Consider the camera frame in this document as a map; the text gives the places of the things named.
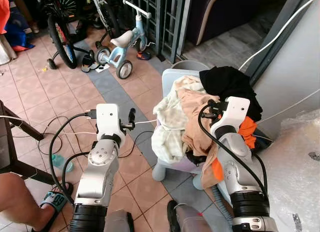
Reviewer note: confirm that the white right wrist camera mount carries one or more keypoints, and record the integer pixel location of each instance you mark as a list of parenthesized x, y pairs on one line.
[(234, 112)]

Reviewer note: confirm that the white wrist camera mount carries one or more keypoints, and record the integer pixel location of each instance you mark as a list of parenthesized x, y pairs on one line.
[(234, 112), (109, 117)]

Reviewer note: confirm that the black shoe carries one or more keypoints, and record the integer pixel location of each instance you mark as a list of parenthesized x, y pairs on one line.
[(89, 64)]

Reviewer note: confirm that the dark metal gate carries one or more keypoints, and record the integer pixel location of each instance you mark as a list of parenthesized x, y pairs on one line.
[(165, 22)]

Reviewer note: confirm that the blue bag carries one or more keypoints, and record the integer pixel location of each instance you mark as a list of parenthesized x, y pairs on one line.
[(17, 37)]

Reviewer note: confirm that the person's bare leg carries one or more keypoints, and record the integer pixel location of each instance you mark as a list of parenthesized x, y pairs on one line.
[(17, 197)]

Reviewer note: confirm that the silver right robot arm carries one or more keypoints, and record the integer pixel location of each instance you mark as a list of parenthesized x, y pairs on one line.
[(240, 172)]

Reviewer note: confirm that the orange blue small shoe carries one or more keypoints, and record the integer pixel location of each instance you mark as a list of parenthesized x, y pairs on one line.
[(143, 55)]

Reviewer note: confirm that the teal plastic cup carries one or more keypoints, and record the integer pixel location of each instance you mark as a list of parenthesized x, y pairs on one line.
[(62, 163)]

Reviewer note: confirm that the black teal sandal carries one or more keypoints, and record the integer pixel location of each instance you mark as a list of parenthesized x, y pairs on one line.
[(56, 199)]

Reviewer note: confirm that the orange garment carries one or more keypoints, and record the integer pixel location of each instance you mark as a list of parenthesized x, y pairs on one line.
[(247, 129)]

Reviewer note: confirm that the dark wooden furniture frame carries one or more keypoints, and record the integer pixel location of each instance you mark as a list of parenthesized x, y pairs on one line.
[(15, 142)]

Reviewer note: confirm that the beige garment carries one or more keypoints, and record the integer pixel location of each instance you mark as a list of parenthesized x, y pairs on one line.
[(192, 117)]

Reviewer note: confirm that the pale blue plastic chair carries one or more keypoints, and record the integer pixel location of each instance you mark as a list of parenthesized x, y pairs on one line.
[(170, 77)]

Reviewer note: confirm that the dark purple sofa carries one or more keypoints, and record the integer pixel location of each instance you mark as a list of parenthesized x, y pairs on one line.
[(225, 12)]

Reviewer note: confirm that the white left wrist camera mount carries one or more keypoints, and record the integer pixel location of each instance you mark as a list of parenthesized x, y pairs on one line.
[(109, 117)]

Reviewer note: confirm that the cream white garment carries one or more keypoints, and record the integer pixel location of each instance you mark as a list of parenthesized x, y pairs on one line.
[(167, 127)]

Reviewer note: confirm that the clear bubble wrap sheet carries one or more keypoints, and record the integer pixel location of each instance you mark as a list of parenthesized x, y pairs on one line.
[(295, 172)]

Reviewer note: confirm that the grey plastic bucket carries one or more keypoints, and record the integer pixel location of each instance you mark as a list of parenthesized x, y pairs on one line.
[(190, 65)]

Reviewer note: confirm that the black garment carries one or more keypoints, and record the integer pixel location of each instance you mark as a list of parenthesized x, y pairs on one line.
[(227, 85)]

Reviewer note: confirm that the dark grey door post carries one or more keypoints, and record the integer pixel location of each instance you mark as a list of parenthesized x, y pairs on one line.
[(275, 40)]

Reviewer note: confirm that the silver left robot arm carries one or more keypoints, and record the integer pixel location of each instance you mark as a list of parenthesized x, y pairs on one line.
[(100, 167)]

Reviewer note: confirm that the black child bicycle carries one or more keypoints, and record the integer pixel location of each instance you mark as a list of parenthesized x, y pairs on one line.
[(61, 40)]

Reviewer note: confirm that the grey right robot leg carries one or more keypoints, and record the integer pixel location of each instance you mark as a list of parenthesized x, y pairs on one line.
[(190, 219)]

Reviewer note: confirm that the light blue balance bike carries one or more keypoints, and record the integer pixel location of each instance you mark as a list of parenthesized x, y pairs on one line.
[(122, 45)]

